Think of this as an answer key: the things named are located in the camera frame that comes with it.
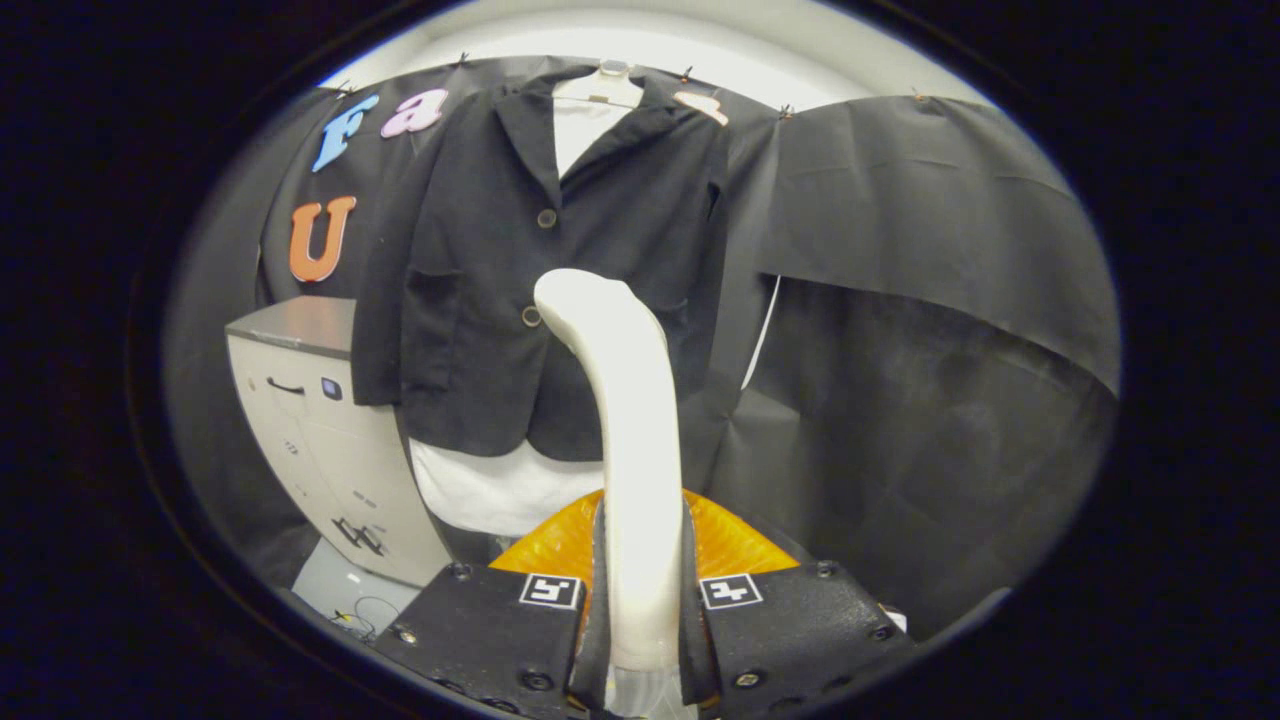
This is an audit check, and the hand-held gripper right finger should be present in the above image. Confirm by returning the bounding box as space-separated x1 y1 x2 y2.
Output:
680 488 916 720

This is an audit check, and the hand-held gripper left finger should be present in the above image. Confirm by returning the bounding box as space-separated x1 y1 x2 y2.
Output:
370 490 613 720

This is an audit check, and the white garment steamer wand with hose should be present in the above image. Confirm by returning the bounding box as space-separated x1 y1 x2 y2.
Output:
533 268 691 720

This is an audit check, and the black blazer jacket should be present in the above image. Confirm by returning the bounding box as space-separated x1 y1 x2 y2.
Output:
350 65 737 463

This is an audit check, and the white clothes hanger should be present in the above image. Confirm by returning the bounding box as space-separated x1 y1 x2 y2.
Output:
552 60 645 108

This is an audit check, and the grey drawer cabinet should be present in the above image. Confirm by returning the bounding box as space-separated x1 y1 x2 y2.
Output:
225 295 453 588

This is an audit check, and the black backdrop cloth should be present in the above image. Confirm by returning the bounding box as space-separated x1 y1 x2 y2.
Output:
165 55 1121 641

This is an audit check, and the thin black cable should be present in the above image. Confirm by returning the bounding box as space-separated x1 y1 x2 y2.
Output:
332 594 403 643

